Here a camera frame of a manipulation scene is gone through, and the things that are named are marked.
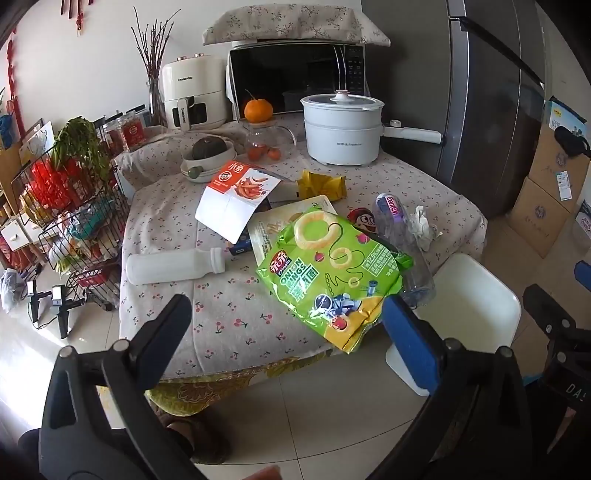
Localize black wire rack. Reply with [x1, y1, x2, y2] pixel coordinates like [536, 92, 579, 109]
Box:
[9, 117, 132, 312]

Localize dark green squash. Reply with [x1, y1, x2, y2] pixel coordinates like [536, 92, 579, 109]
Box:
[192, 137, 228, 160]

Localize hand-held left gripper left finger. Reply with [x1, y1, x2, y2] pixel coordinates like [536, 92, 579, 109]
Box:
[39, 293, 205, 480]

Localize phone on small tripod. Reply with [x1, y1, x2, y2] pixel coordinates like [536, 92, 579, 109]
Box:
[50, 285, 87, 340]

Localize crumpled white tissue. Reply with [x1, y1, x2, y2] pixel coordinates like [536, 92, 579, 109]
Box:
[409, 205, 444, 252]

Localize orange tangerine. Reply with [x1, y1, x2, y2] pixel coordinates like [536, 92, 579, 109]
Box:
[244, 90, 274, 123]

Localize orange and white snack box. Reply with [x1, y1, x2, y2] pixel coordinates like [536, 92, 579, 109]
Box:
[195, 161, 282, 244]

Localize clear plastic bottle purple label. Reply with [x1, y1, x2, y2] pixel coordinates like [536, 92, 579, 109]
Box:
[374, 192, 436, 309]

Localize blue and white carton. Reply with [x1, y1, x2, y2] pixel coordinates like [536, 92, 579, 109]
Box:
[547, 97, 591, 139]

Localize yellow patterned undercloth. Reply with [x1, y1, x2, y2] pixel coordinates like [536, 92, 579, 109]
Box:
[145, 369, 259, 418]

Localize beige snack bag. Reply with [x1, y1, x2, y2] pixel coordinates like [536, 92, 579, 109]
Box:
[248, 195, 340, 266]

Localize large cardboard box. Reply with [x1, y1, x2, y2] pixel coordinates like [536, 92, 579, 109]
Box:
[508, 178, 583, 259]

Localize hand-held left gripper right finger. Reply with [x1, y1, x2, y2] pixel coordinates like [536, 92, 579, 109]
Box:
[382, 294, 546, 480]

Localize floral cloth cover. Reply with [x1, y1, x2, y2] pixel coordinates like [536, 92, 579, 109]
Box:
[202, 6, 392, 47]

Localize dry branch bundle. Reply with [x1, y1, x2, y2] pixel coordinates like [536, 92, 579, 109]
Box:
[130, 7, 182, 83]

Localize black microwave oven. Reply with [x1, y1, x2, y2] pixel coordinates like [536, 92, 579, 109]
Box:
[226, 44, 368, 123]

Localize yellow crumpled wrapper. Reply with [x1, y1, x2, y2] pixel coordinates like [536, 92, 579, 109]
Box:
[297, 170, 348, 203]

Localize cherry print tablecloth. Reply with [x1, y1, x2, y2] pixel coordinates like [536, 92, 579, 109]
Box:
[113, 111, 489, 384]

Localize red hanging decoration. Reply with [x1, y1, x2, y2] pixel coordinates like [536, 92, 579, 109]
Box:
[60, 0, 87, 38]

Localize glass vase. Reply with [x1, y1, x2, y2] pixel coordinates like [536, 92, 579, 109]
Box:
[147, 78, 168, 126]

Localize grey refrigerator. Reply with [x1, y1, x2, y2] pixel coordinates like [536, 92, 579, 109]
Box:
[360, 0, 550, 217]

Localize white ceramic bowl green handle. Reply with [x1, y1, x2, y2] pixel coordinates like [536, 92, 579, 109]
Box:
[181, 136, 237, 183]

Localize green snack bag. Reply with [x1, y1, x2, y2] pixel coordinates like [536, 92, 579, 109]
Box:
[255, 205, 415, 355]

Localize white air fryer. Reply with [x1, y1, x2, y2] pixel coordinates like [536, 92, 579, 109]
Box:
[161, 54, 228, 131]

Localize cardboard box with white label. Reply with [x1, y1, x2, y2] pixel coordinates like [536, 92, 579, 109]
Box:
[529, 124, 591, 204]

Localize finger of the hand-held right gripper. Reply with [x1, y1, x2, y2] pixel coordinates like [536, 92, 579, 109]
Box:
[523, 284, 579, 333]

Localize white plastic bottle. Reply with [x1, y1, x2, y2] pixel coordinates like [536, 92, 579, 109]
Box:
[126, 247, 227, 285]

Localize red label jars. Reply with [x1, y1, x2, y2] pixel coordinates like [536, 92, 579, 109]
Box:
[104, 111, 146, 153]

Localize glass teapot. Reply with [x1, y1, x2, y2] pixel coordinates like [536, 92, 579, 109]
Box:
[244, 119, 296, 160]

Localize green leafy vegetable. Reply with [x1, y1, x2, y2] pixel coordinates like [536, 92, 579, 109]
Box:
[51, 117, 112, 171]

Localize white electric cooking pot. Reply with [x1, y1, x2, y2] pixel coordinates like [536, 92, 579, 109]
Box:
[300, 90, 443, 167]

